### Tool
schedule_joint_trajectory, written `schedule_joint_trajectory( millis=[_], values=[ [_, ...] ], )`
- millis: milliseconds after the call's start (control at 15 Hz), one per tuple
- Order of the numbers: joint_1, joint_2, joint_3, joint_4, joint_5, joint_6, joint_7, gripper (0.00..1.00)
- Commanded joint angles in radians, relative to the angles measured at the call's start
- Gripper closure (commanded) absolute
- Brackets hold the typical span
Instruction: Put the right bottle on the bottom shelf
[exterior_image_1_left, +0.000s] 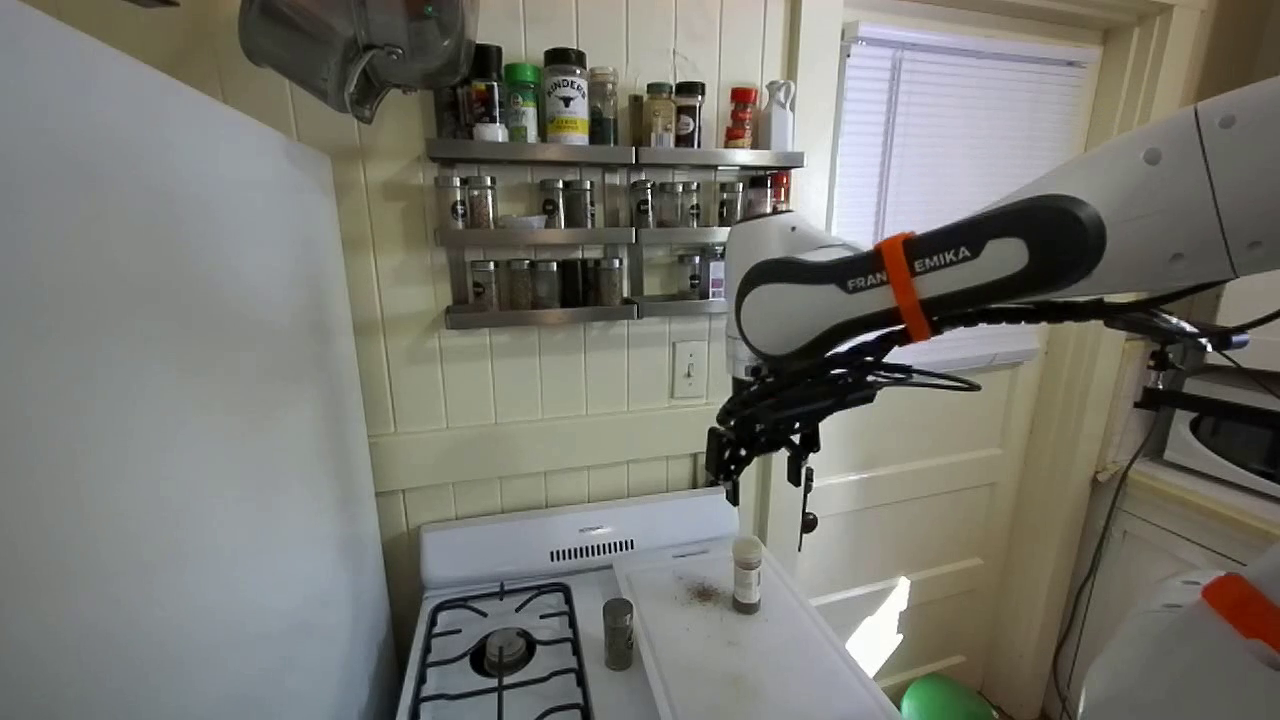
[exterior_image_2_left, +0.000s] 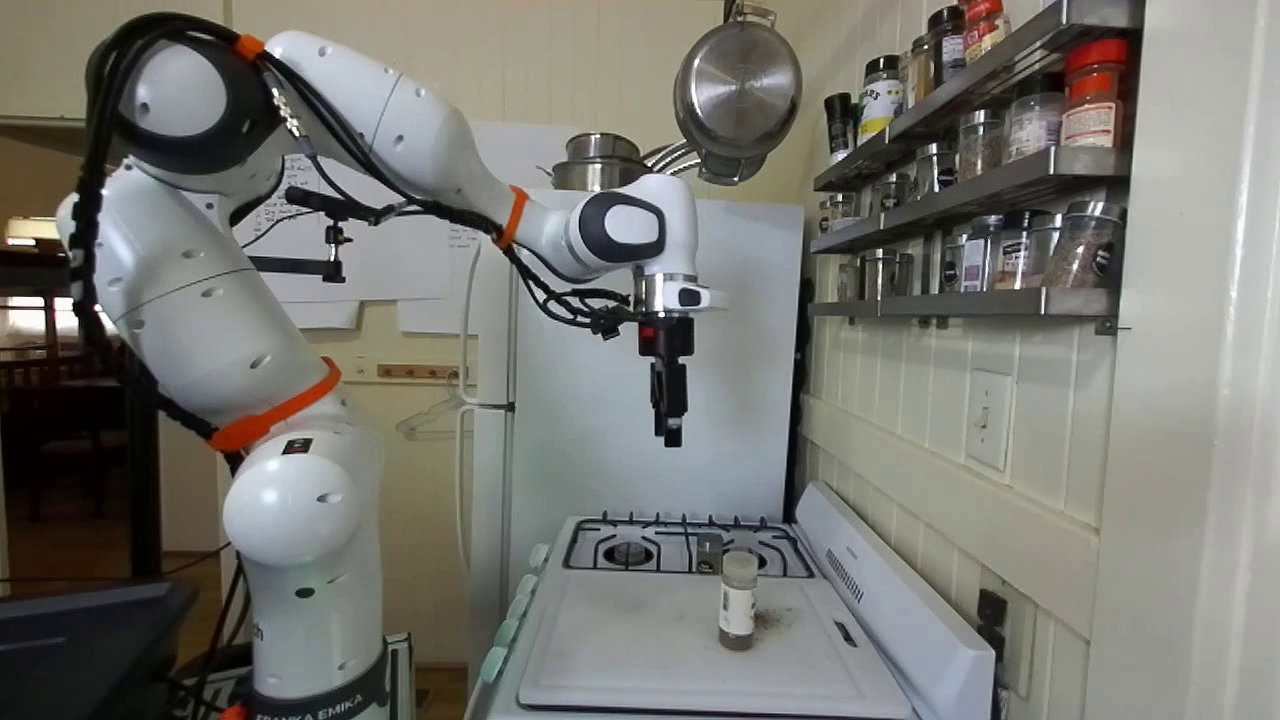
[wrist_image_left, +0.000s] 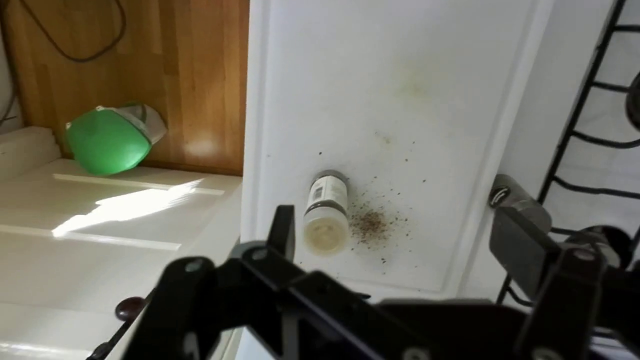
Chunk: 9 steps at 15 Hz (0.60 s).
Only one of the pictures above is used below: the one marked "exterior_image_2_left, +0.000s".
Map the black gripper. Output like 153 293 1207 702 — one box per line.
631 308 700 453

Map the spice bottle with white label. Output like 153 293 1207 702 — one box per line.
716 549 766 656

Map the steel spice shelf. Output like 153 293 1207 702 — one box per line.
810 139 1135 258
813 0 1147 196
810 285 1122 334

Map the white refrigerator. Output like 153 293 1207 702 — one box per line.
459 182 813 671

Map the black burner grate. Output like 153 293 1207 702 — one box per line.
562 510 819 583

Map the white plastic cutting board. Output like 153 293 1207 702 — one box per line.
518 569 917 720

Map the small steel pot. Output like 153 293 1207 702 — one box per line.
547 127 656 196

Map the white gas stove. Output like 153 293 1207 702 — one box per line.
463 477 999 720

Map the white paper sheet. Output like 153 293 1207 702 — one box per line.
235 124 518 334

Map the large hanging steel pan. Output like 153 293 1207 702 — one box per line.
668 0 810 186

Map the jar with purple white label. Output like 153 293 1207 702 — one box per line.
954 214 999 294

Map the glass spice jar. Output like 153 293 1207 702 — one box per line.
914 135 955 205
999 87 1070 168
955 105 1009 182

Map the large jar black lid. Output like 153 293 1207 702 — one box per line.
857 50 914 143

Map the steel lid pale spice jar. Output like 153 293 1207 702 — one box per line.
999 210 1060 293

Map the brown spice jar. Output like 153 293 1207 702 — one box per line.
906 30 937 113

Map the glass jar of pepper grains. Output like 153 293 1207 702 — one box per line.
1053 196 1122 293

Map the black lid spice jar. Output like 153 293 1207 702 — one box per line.
929 0 972 87

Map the red lid spice jar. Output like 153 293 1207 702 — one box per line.
1055 30 1135 150

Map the black vertical pole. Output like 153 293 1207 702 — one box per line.
126 373 170 583

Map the dark grey laptop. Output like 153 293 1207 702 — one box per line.
0 577 198 720

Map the white wire hanger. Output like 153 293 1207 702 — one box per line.
393 385 518 443

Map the white light switch plate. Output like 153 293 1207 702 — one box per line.
960 366 1021 478

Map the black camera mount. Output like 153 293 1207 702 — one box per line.
245 182 403 293

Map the black wall plug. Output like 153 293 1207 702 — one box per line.
977 583 1014 663

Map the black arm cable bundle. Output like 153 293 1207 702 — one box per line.
67 10 638 453

